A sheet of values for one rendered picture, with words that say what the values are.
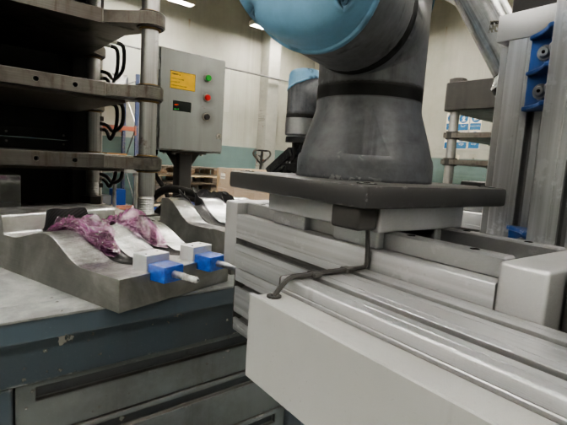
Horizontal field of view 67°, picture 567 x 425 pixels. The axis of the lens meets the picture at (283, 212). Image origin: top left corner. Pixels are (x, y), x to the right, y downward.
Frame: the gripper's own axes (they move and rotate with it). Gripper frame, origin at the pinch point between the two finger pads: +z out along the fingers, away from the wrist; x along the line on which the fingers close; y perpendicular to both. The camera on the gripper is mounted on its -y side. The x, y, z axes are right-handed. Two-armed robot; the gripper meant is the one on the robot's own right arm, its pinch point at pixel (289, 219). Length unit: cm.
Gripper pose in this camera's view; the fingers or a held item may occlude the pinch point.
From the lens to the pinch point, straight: 104.7
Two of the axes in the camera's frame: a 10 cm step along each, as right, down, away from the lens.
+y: 6.3, 1.3, -7.6
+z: -0.6, 9.9, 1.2
